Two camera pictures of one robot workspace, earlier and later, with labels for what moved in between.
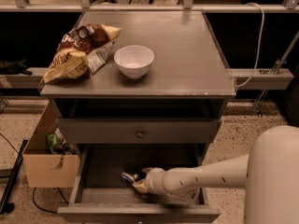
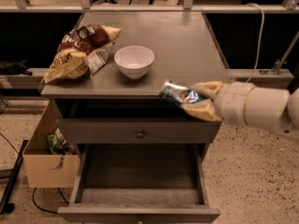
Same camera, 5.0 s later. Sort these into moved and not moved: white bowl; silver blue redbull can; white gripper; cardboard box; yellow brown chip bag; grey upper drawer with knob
Moved: white gripper; silver blue redbull can
Not moved: grey upper drawer with knob; yellow brown chip bag; cardboard box; white bowl
